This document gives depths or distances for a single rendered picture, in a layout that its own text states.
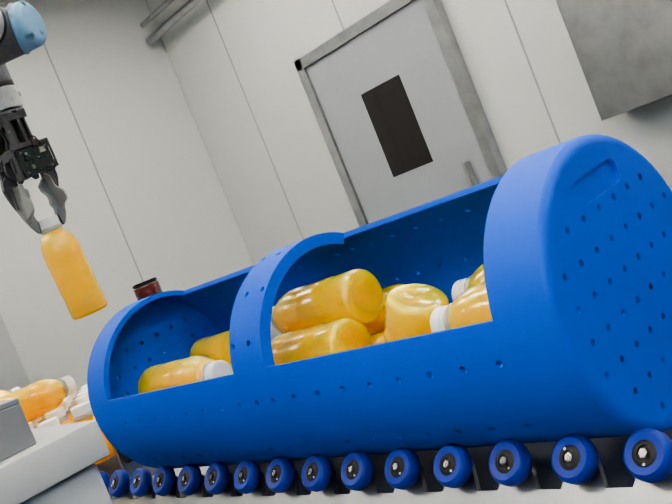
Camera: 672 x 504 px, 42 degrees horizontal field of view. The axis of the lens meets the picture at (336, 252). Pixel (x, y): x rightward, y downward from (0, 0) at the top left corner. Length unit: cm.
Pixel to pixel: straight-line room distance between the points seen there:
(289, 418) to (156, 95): 590
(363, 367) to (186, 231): 575
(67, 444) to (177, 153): 590
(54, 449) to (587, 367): 51
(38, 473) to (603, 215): 59
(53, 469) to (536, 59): 405
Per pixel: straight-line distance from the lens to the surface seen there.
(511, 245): 76
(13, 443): 93
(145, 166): 659
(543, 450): 99
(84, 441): 92
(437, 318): 91
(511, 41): 477
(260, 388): 104
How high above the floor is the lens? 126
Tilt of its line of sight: 3 degrees down
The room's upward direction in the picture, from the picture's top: 22 degrees counter-clockwise
